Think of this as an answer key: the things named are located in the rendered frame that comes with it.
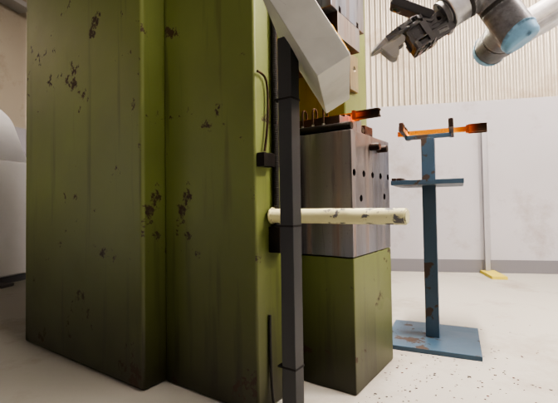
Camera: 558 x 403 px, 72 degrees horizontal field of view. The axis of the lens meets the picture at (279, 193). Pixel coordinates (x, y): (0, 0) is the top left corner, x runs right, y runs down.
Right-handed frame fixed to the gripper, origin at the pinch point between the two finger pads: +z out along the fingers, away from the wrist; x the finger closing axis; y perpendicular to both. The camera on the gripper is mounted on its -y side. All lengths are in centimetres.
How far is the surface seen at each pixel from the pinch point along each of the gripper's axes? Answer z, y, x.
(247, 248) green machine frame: 62, 28, 14
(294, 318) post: 53, 49, -12
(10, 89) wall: 285, -274, 271
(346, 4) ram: -12, -34, 43
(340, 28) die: -4.2, -25.0, 37.6
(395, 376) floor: 46, 97, 47
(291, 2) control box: 15.4, -10.2, -27.0
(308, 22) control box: 14.8, -4.4, -27.0
